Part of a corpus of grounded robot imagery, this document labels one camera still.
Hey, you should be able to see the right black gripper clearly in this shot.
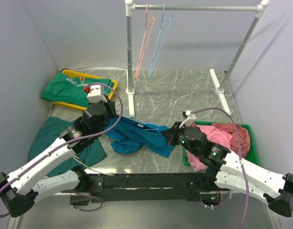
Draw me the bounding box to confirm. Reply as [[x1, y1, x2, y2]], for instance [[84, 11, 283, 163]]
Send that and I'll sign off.
[[161, 121, 200, 156]]

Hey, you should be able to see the blue t shirt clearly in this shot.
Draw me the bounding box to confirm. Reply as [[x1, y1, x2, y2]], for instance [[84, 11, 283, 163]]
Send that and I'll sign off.
[[105, 117, 174, 158]]

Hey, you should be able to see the blue wire hanger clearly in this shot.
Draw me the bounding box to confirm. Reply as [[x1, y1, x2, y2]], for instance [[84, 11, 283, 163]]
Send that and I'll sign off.
[[148, 3, 173, 79], [126, 113, 160, 131]]

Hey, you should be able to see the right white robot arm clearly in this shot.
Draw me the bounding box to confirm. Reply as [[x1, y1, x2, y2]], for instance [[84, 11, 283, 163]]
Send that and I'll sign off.
[[162, 122, 293, 217]]

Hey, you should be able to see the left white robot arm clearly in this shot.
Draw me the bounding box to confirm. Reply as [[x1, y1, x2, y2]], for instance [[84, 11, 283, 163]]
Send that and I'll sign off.
[[0, 99, 116, 218]]

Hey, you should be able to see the pink t shirt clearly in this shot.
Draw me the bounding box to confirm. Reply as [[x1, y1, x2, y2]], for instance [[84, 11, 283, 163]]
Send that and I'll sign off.
[[186, 123, 232, 172]]

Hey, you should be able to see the green printed t shirt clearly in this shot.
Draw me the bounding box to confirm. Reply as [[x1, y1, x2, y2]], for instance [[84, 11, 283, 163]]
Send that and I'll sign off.
[[41, 71, 114, 108]]

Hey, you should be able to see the salmon red t shirt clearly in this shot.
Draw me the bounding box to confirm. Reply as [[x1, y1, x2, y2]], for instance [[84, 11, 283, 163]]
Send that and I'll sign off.
[[212, 123, 251, 158]]

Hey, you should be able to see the yellow plastic tray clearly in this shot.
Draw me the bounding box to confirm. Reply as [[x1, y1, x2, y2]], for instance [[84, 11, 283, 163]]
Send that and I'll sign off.
[[52, 69, 118, 111]]

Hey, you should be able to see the dark green cloth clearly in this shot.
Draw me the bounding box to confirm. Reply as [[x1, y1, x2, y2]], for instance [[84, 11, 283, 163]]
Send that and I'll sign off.
[[29, 117, 107, 177]]

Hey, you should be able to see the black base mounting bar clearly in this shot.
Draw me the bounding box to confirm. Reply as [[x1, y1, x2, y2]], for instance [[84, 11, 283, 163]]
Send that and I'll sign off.
[[70, 173, 230, 207]]

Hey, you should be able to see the green plastic tray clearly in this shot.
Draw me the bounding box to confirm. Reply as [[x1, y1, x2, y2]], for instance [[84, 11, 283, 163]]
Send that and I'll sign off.
[[183, 121, 260, 166]]

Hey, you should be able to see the metal clothes rack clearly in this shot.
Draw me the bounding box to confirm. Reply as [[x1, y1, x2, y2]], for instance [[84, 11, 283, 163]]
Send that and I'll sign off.
[[124, 0, 270, 118]]

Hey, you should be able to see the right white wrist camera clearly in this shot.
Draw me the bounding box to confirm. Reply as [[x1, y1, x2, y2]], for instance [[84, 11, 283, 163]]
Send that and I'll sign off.
[[179, 110, 196, 129]]

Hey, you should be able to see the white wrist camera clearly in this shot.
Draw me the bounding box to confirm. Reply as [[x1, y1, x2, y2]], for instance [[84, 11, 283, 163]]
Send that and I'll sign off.
[[179, 110, 196, 129], [84, 84, 107, 103]]

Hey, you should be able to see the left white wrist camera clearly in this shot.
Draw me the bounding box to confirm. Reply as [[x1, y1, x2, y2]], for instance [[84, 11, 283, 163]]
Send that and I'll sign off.
[[84, 84, 107, 103]]

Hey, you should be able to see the pink wire hanger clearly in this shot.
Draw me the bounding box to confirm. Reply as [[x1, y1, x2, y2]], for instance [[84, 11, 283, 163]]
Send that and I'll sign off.
[[135, 3, 156, 80]]

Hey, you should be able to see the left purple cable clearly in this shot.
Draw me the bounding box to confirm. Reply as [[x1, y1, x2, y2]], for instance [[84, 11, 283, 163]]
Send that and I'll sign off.
[[0, 83, 125, 218]]

